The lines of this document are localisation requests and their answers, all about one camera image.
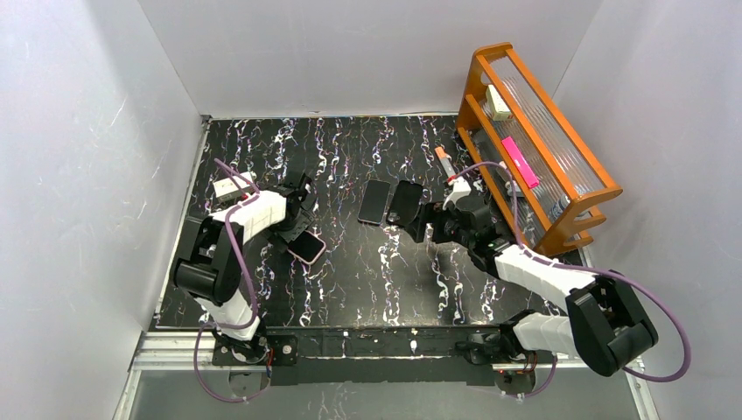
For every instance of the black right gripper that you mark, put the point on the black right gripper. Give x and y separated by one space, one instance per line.
423 215

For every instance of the white grey small device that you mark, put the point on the white grey small device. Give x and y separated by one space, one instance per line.
512 189

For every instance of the orange grey marker pen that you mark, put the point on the orange grey marker pen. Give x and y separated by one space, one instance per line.
445 161

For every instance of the pink flat box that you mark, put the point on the pink flat box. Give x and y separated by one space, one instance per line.
520 162

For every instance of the orange wooden shelf rack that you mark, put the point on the orange wooden shelf rack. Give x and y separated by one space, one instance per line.
555 152

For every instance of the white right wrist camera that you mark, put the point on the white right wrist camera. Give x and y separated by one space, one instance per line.
460 188

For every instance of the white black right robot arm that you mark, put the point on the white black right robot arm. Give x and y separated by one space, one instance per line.
604 324

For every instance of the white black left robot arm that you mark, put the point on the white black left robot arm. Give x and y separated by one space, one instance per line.
209 262

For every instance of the black screen smartphone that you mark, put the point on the black screen smartphone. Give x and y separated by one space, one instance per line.
374 201

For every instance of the cream white box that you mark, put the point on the cream white box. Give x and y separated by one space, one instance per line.
495 107

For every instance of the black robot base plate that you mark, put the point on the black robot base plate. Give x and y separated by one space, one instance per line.
302 355

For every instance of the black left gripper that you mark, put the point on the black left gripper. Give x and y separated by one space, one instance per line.
299 217

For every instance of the white red small box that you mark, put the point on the white red small box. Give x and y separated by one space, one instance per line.
226 189

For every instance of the black phone case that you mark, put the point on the black phone case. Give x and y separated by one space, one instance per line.
405 203

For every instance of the pink cased smartphone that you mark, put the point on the pink cased smartphone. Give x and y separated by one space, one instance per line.
307 248

